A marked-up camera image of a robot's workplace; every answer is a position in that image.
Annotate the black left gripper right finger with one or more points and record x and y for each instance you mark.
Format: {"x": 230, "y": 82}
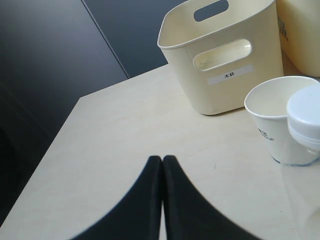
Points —
{"x": 188, "y": 215}

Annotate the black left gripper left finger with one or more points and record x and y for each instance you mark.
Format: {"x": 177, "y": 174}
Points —
{"x": 137, "y": 216}

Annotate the clear plastic bottle white cap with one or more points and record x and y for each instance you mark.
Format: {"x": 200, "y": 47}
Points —
{"x": 300, "y": 166}

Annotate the white paper cup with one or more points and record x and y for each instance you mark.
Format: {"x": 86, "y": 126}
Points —
{"x": 267, "y": 105}

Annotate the cream bin left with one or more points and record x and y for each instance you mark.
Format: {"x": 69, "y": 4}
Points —
{"x": 219, "y": 50}

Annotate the cream bin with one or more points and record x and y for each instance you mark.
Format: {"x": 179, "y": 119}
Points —
{"x": 299, "y": 27}
{"x": 219, "y": 50}

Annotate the cream bin middle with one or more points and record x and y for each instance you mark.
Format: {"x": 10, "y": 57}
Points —
{"x": 299, "y": 27}

